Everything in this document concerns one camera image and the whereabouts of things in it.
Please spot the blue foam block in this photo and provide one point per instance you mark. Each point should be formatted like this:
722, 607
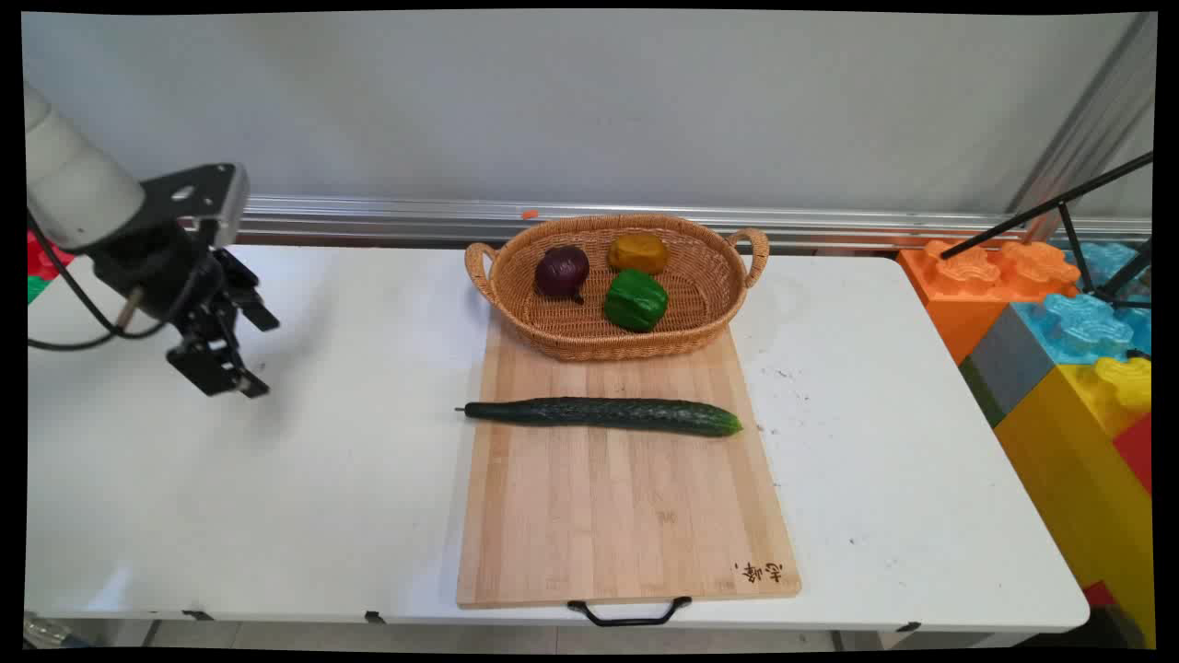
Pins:
1073, 327
1101, 258

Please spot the purple onion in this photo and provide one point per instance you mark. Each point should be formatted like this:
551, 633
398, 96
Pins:
562, 272

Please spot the black silver wrist camera bracket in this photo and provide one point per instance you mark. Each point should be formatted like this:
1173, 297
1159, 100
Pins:
207, 198

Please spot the bamboo cutting board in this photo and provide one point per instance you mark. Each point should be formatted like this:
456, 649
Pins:
617, 506

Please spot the woven wicker basket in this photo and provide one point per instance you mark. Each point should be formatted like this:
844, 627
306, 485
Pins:
571, 327

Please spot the red foam block with studs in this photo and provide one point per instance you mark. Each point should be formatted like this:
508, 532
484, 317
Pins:
41, 262

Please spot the green bell pepper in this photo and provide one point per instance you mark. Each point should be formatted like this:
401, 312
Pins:
636, 301

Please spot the yellow bell pepper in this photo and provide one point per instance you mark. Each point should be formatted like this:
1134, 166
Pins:
638, 252

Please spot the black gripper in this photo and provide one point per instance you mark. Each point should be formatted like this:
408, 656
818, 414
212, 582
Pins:
157, 267

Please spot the dark green cucumber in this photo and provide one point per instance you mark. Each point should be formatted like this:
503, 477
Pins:
608, 413

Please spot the black tripod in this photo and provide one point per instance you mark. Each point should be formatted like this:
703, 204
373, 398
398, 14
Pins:
1068, 204

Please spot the aluminium rail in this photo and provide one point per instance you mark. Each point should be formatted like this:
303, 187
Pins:
829, 224

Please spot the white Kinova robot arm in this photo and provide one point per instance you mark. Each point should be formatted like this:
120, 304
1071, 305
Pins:
74, 180

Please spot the green foam block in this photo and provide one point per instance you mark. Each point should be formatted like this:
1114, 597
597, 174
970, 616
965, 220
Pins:
35, 289

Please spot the orange foam block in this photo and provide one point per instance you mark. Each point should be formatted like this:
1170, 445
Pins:
958, 295

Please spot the red foam block beside yellow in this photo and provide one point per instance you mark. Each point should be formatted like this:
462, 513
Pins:
1135, 451

